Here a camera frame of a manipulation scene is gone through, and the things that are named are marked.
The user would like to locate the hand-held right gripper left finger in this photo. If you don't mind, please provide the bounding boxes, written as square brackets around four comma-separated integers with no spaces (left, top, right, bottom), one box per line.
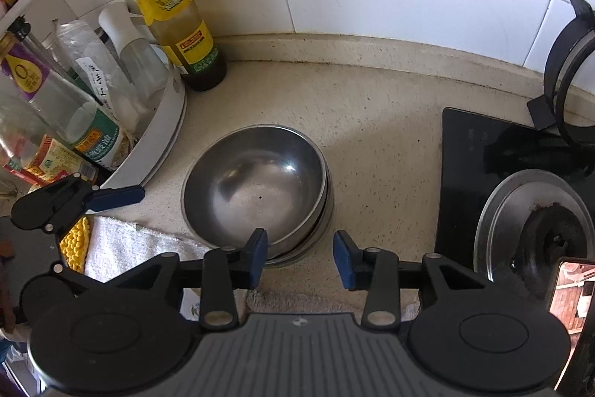
[109,228,269,329]

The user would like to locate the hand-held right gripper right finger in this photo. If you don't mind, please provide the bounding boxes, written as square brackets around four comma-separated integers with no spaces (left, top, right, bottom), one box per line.
[333,230,493,329]

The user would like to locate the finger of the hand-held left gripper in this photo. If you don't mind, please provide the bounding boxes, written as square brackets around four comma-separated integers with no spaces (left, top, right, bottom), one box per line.
[84,187,145,212]

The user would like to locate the stainless steel bowl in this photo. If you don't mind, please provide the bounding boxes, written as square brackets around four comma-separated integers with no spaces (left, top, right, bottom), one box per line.
[263,174,335,270]
[181,125,328,250]
[186,155,333,260]

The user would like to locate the clear bottle red yellow label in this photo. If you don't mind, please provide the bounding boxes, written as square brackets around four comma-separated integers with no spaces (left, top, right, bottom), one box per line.
[4,134,98,186]

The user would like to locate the yellow chenille mat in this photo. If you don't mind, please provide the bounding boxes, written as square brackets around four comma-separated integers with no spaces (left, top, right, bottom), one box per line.
[59,215,91,274]

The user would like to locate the white towel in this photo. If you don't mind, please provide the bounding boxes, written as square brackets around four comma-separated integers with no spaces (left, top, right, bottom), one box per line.
[84,215,210,286]

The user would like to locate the clear bottle purple green label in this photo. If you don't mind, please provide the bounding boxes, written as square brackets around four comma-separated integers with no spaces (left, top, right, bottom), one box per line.
[0,32,128,172]

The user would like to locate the white round condiment rack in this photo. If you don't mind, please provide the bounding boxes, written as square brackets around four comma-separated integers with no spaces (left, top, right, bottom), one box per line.
[0,0,187,188]

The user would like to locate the clear plastic bottle handwritten label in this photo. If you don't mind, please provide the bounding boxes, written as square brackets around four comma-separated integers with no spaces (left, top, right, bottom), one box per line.
[49,19,140,137]

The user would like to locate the clear spray bottle white top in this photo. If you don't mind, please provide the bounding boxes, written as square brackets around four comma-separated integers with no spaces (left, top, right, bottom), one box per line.
[97,1,170,119]

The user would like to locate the black glass gas stove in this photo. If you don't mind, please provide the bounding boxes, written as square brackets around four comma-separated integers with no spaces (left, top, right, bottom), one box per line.
[434,106,595,397]

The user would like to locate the steel stove burner plate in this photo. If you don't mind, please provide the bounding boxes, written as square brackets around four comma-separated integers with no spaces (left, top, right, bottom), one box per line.
[473,169,595,300]

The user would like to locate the yellow green label sauce bottle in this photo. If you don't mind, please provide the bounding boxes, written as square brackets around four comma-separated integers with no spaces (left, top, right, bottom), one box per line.
[110,0,228,92]

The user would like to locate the black stove pan support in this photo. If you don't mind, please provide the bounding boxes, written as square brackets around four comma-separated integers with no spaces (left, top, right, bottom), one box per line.
[526,0,595,147]

